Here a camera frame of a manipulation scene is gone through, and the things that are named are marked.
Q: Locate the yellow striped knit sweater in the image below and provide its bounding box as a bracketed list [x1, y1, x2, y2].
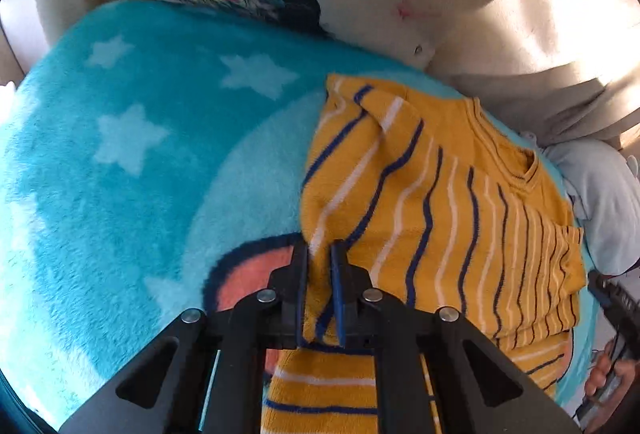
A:
[262, 75, 586, 433]

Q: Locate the person's right hand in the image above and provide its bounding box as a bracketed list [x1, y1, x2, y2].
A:
[585, 340, 639, 433]

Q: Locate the light blue plush pillow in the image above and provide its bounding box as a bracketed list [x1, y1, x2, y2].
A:
[544, 139, 639, 277]

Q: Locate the teal cartoon fleece blanket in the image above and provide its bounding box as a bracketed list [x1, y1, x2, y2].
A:
[1, 1, 596, 427]

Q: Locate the beige star curtain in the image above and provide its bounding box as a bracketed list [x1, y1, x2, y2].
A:
[36, 0, 639, 145]

